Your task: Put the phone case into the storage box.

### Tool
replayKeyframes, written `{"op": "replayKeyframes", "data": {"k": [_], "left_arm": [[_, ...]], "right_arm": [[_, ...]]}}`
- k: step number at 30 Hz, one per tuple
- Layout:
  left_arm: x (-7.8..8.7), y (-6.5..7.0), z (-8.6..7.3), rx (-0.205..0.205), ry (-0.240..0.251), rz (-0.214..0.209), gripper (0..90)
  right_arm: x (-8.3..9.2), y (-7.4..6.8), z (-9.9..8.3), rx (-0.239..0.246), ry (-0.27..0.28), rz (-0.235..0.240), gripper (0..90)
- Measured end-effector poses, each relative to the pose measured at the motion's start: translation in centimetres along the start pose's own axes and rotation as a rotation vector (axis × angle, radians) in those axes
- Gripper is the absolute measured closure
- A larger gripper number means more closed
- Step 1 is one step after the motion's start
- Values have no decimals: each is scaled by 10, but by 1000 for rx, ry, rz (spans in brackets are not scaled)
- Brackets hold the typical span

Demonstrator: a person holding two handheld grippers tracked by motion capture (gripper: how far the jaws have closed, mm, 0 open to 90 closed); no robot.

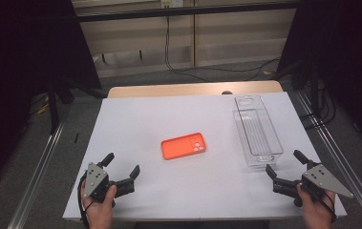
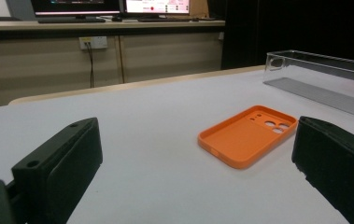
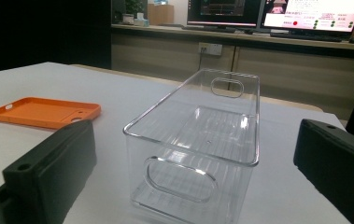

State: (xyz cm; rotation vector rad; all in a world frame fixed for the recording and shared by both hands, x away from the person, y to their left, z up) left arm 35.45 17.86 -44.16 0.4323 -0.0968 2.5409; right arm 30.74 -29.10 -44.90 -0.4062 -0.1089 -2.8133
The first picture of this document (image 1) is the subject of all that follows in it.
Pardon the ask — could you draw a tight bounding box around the white wall outlet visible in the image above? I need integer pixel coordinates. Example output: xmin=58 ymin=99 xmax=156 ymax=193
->
xmin=160 ymin=0 xmax=184 ymax=10

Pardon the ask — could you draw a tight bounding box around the black horizontal bar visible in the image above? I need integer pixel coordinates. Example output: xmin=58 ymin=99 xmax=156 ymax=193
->
xmin=73 ymin=1 xmax=299 ymax=23

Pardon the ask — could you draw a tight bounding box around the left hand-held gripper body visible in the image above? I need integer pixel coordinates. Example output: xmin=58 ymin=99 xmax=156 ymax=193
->
xmin=79 ymin=161 xmax=118 ymax=204

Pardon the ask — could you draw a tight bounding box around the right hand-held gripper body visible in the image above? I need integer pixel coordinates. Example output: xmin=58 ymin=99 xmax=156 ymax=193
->
xmin=293 ymin=162 xmax=354 ymax=208

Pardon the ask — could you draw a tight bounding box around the metal floor rail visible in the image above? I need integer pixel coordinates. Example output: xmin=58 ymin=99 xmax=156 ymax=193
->
xmin=296 ymin=91 xmax=362 ymax=229
xmin=7 ymin=118 xmax=68 ymax=229

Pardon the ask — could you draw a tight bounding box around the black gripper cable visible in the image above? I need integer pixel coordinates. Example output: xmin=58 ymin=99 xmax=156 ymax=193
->
xmin=315 ymin=192 xmax=338 ymax=221
xmin=76 ymin=173 xmax=91 ymax=229

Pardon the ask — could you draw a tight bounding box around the clear plastic container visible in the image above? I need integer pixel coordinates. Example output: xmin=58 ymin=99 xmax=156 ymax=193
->
xmin=232 ymin=94 xmax=285 ymax=168

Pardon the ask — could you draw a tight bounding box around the black floor cable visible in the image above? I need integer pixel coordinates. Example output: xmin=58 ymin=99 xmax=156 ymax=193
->
xmin=163 ymin=15 xmax=282 ymax=83

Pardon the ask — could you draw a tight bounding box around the black curtain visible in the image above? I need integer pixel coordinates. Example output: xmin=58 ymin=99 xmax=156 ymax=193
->
xmin=277 ymin=0 xmax=362 ymax=156
xmin=0 ymin=0 xmax=102 ymax=195

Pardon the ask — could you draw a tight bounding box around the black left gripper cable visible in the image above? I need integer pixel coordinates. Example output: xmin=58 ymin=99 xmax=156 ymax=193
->
xmin=76 ymin=173 xmax=91 ymax=229

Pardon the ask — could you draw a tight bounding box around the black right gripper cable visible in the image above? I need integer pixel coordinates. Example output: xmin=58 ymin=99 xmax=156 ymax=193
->
xmin=315 ymin=192 xmax=338 ymax=221

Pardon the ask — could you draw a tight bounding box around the person's left hand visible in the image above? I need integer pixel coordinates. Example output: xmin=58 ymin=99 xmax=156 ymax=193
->
xmin=81 ymin=185 xmax=118 ymax=229

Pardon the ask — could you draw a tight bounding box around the bundle of black cables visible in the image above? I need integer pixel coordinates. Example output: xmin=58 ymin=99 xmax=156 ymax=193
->
xmin=299 ymin=80 xmax=337 ymax=131

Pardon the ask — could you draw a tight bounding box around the black metal stand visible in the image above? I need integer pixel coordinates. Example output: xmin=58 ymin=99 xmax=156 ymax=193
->
xmin=272 ymin=58 xmax=323 ymax=117
xmin=46 ymin=74 xmax=106 ymax=135

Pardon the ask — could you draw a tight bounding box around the person's right hand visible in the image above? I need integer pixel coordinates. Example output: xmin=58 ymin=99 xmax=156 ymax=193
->
xmin=296 ymin=185 xmax=338 ymax=229

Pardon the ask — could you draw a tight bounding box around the orange phone case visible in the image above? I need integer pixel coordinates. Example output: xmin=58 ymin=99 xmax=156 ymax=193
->
xmin=160 ymin=132 xmax=207 ymax=161

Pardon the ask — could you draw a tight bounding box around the white table mat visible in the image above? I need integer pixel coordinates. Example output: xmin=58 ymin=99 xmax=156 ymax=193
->
xmin=62 ymin=92 xmax=349 ymax=222

